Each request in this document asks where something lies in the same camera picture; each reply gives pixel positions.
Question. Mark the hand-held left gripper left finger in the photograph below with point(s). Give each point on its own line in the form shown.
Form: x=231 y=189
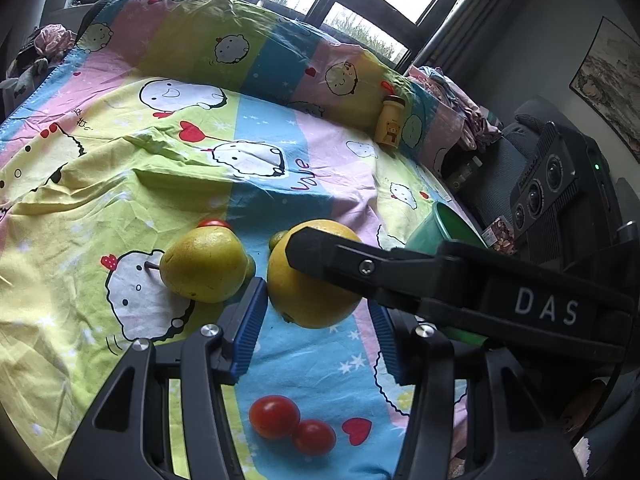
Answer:
x=250 y=320

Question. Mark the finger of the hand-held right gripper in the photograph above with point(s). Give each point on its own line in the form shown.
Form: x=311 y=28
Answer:
x=350 y=265

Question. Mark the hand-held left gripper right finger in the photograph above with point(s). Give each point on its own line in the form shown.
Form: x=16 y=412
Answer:
x=386 y=342

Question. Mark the yellow lemon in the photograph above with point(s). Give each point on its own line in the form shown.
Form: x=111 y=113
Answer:
x=310 y=305

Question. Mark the yellow pear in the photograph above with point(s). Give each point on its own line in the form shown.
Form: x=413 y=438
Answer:
x=205 y=265

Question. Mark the green bowl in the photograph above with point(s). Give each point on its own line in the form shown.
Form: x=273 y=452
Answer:
x=430 y=234

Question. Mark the large red tomato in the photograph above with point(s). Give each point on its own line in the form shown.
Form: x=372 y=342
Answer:
x=214 y=223

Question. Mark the snack packet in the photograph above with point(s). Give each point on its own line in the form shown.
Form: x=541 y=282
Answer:
x=500 y=234

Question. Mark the larger red cherry tomato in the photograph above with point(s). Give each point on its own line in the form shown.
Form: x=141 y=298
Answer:
x=274 y=416

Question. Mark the smaller red cherry tomato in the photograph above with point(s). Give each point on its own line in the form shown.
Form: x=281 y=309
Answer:
x=314 y=437

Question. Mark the dark grey chair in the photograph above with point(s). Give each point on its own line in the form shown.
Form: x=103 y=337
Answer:
x=505 y=170

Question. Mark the yellow cartoon bottle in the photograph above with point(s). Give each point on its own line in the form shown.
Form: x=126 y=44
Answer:
x=390 y=127

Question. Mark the floral patterned cloth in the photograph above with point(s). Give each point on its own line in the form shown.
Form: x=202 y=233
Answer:
x=465 y=110

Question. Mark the cartoon printed bedsheet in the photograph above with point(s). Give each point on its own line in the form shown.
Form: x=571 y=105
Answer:
x=125 y=160

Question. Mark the dark framed window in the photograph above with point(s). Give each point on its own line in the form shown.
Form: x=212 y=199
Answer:
x=345 y=0

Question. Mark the grey curtain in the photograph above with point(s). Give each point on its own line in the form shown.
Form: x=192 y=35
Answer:
x=465 y=15

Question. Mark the pink crumpled cloth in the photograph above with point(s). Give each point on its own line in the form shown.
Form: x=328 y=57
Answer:
x=55 y=37

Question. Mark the framed wall painting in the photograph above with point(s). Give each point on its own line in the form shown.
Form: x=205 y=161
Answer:
x=612 y=77

